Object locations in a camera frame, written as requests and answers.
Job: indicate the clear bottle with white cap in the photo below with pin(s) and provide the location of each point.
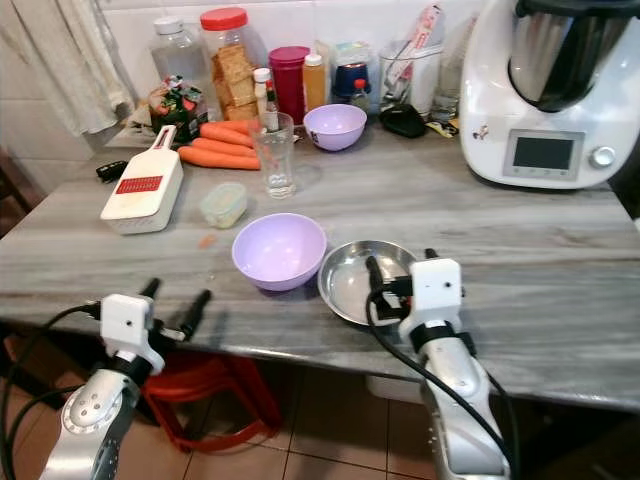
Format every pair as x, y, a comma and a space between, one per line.
175, 50

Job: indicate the red plastic stool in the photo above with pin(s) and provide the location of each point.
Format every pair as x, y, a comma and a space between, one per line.
220, 390

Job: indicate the clear container with utensils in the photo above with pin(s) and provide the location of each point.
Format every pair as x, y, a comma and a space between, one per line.
410, 70

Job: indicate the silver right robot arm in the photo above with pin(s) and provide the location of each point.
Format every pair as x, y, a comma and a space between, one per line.
460, 410

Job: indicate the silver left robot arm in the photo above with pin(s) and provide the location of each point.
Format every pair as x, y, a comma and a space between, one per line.
90, 425

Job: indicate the small purple bowl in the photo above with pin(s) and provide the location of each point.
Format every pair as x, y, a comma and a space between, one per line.
335, 128

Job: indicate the tall clear glass bottle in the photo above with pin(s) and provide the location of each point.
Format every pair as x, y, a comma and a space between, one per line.
452, 75

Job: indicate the white slicer with red blade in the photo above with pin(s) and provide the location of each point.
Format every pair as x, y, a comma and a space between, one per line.
140, 205

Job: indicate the maroon canister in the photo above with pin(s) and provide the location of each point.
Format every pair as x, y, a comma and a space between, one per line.
289, 84

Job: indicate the orange carrot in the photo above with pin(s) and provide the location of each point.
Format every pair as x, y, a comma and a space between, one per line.
220, 147
226, 132
215, 159

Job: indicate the small green lidded container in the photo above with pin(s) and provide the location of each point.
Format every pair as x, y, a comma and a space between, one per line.
223, 205

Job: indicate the small black key fob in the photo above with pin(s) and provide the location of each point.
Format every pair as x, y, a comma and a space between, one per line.
112, 171

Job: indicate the white kitchen cooking machine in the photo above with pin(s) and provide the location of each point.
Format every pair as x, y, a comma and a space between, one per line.
490, 110

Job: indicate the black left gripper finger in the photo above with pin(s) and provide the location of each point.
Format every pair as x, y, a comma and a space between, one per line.
196, 309
150, 288

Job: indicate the clear drinking glass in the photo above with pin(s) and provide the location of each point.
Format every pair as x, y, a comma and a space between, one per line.
276, 160

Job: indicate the hanging white towel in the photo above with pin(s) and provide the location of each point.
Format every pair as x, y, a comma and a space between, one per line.
75, 65

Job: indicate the black rounded lid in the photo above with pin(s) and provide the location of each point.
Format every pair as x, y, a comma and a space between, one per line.
404, 121

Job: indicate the red lidded cracker jar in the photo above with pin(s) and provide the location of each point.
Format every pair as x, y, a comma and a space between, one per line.
232, 70

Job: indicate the dark wooden chair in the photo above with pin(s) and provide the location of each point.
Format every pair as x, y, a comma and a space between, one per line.
15, 195

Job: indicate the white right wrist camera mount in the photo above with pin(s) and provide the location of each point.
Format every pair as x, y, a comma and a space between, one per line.
435, 290

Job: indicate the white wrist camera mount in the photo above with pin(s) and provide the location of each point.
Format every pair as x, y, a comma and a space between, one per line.
128, 320
435, 290

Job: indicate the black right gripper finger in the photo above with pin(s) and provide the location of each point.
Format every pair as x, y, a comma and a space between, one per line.
373, 276
431, 254

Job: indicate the jar with colourful contents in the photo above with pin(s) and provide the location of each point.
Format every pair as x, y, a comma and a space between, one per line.
175, 111

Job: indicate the small white capped spice bottle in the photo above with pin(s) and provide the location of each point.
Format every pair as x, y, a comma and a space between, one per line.
263, 92

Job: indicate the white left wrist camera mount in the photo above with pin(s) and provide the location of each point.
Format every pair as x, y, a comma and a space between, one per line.
128, 320

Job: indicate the large purple bowl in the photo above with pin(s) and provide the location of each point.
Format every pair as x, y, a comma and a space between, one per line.
278, 252

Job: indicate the orange bottle with white cap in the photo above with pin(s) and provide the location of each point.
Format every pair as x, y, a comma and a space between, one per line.
315, 84

